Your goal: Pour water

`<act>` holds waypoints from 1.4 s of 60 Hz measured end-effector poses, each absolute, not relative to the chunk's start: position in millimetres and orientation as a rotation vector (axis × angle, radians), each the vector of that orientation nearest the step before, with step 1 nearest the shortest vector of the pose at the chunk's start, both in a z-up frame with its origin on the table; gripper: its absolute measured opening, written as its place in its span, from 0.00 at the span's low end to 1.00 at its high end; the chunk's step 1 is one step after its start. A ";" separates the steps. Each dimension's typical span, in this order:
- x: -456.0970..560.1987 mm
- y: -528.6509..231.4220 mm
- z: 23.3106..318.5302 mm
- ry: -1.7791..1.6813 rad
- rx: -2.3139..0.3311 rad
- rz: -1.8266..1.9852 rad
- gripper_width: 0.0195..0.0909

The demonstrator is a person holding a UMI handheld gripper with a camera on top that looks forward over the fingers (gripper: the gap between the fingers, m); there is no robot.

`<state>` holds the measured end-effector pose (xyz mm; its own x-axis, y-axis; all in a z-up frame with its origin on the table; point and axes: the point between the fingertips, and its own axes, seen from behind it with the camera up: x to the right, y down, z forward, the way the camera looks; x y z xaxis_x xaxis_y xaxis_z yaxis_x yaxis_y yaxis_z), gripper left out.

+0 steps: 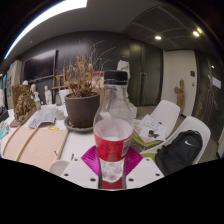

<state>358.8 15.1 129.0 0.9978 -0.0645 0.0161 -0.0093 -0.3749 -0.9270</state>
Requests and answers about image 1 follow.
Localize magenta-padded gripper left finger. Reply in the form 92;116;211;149
60;146;101;190

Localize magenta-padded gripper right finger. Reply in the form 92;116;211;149
124;146;166;190

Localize clear red-labelled water bottle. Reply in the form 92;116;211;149
92;69;134;184

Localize black backpack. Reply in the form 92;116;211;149
154;129;204;177

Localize grey plant saucer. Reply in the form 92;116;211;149
63;116;96;134

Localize papers on chair seat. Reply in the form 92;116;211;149
133;114;168;143

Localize small white cup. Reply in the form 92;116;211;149
55;109;66;121

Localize dry plant in grey pot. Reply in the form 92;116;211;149
63;41;116;129

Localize white plastic chair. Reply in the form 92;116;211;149
139;115;212;168
131;99;181;148
58;88;70;104

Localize crumpled printed paper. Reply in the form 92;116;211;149
28;104;58;129

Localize grey bottle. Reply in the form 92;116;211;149
54;91;63;107

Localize wooden figure sculpture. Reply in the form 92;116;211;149
173;79;186;116

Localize golden brown table sculpture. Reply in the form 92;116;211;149
9;91;38;129

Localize colourful booklet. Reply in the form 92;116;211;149
0;121;10;141

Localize wooden easel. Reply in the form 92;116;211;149
51;68;68;101

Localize black stacked boxes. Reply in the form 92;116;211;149
0;106;9;123

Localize dark double door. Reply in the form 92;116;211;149
128;41;164;108

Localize red box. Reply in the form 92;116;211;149
92;70;105;79

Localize white cabinet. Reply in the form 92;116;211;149
5;59;23;109

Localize black wall screen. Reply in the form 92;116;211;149
22;49;58;83

